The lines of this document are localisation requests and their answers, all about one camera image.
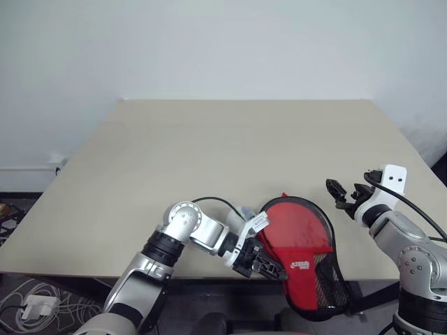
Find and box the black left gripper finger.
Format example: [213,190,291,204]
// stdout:
[256,253,288,282]

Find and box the white floor cable bundle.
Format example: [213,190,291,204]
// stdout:
[0,278,108,333]

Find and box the white wall cable duct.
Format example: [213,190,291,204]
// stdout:
[0,166,59,174]

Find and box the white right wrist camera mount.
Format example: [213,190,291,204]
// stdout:
[355,163,408,225]

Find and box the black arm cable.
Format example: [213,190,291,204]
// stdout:
[363,169,447,243]
[191,196,247,222]

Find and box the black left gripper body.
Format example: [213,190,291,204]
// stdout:
[232,238,264,280]

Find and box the white power adapter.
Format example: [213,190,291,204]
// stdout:
[20,294,59,320]

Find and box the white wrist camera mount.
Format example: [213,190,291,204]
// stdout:
[223,211,271,270]
[355,163,408,225]

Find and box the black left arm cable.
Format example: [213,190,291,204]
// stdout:
[191,196,247,222]

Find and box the red black mesh paddle case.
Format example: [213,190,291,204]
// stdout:
[256,191,352,322]

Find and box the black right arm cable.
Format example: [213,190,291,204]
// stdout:
[363,169,447,243]

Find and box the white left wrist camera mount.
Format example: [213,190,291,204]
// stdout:
[223,211,271,270]

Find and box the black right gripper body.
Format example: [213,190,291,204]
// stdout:
[335,186,377,221]

